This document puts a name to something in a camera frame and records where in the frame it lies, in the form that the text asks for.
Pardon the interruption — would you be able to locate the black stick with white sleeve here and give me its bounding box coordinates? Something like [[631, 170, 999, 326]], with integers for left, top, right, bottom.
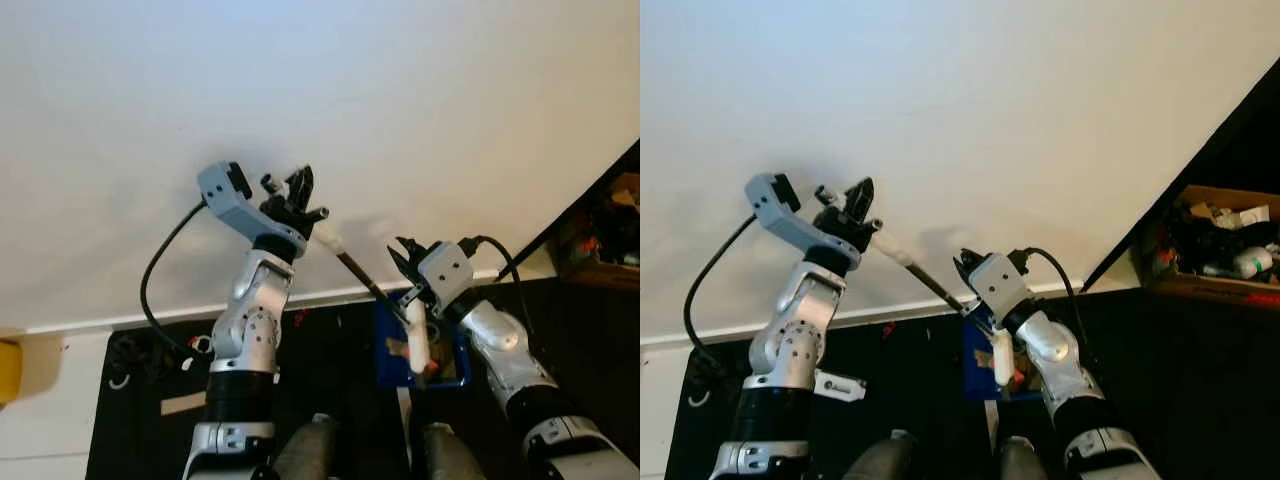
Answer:
[[814, 184, 979, 313], [260, 174, 409, 324]]

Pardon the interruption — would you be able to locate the black floor mat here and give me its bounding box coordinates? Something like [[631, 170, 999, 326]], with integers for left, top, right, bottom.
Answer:
[[664, 285, 1280, 480], [84, 278, 641, 480]]

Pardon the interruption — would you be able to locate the blue dustpan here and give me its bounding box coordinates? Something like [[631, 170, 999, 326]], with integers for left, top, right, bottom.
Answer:
[[961, 308, 1043, 403], [373, 298, 473, 389]]

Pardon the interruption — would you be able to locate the grey right robot leg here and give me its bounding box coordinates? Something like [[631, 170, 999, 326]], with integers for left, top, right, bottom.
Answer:
[[993, 434, 1053, 480], [418, 423, 488, 480]]

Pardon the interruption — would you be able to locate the grey robot leg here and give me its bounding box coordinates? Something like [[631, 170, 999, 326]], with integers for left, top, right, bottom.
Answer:
[[843, 429, 918, 480], [273, 413, 343, 480], [993, 434, 1053, 480], [418, 423, 488, 480]]

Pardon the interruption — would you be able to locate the cardboard box with clutter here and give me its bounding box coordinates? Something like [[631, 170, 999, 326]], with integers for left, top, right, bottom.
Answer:
[[1138, 184, 1280, 308], [553, 172, 641, 292]]

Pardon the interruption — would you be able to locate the grey left robot leg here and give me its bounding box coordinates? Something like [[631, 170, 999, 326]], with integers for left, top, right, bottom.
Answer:
[[843, 429, 918, 480], [273, 413, 343, 480]]

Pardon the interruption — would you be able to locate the beige tape strip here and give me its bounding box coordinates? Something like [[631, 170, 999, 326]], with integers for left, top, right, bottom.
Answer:
[[159, 391, 208, 417]]

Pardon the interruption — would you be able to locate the yellow object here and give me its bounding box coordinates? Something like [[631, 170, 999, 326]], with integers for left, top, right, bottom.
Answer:
[[0, 339, 24, 407]]

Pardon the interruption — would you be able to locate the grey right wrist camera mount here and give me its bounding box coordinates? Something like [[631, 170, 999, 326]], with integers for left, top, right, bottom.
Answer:
[[969, 251, 1032, 323], [417, 239, 477, 313]]

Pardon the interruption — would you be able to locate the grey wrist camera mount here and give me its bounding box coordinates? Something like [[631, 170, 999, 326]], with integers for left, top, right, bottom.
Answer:
[[744, 172, 862, 268], [197, 161, 308, 248], [417, 239, 477, 313], [969, 251, 1032, 323]]

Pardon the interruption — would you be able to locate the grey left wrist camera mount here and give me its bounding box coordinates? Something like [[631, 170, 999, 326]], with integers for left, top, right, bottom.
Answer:
[[744, 172, 862, 268], [197, 161, 308, 248]]

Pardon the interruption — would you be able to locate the white cylindrical handle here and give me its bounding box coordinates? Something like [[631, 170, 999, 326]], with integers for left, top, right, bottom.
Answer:
[[989, 323, 1017, 388], [404, 298, 432, 377]]

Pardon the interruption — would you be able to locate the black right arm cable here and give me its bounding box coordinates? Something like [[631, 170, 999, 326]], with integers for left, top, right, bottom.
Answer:
[[1012, 247, 1089, 336], [460, 235, 531, 326]]

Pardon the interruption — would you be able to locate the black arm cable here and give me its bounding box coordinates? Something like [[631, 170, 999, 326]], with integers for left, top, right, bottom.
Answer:
[[139, 201, 209, 359], [1012, 247, 1089, 336], [684, 214, 758, 356], [460, 235, 531, 326]]

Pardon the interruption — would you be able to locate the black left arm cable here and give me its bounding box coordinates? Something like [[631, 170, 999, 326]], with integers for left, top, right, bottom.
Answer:
[[139, 201, 209, 359], [684, 214, 758, 356]]

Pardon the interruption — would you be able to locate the grey plastic bracket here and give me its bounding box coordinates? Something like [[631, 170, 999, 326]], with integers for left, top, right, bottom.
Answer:
[[813, 369, 868, 404]]

